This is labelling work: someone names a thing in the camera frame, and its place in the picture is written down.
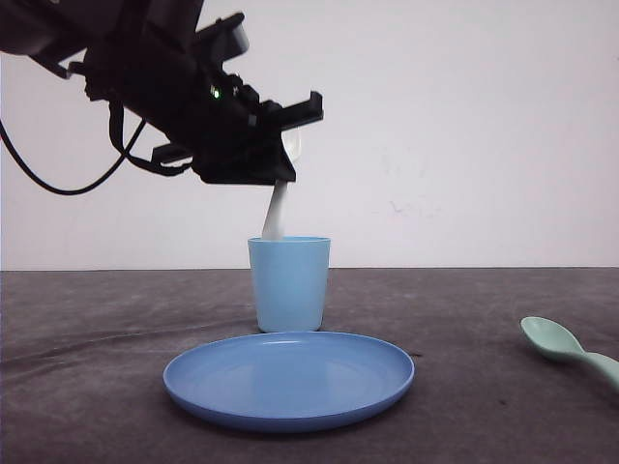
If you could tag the white plastic fork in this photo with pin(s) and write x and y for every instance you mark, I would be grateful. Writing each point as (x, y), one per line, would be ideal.
(273, 224)

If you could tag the light blue plastic cup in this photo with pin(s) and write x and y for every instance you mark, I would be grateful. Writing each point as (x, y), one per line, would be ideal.
(289, 278)

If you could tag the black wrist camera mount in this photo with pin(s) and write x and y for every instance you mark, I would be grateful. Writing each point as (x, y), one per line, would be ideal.
(221, 41)

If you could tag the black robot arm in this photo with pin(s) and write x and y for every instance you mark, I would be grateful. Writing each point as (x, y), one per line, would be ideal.
(55, 33)

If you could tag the mint green plastic spoon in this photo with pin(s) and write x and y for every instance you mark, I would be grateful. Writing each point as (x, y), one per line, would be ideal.
(556, 343)

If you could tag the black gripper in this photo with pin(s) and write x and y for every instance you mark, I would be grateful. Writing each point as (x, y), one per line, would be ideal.
(215, 124)

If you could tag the blue plastic plate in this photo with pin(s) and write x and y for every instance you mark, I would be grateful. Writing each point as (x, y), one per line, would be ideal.
(289, 382)

